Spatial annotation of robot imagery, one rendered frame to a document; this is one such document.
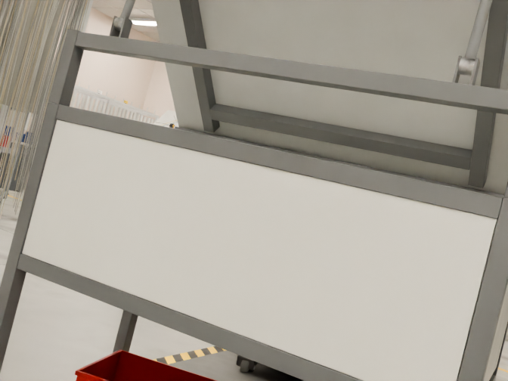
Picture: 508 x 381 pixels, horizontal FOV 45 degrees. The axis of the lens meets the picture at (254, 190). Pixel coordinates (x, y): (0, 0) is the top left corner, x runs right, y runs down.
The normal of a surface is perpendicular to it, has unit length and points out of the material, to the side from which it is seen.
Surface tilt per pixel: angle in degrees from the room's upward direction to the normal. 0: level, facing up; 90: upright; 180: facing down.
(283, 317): 90
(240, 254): 90
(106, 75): 90
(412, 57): 133
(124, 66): 90
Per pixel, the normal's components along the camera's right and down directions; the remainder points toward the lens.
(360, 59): -0.48, 0.58
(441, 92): -0.43, -0.12
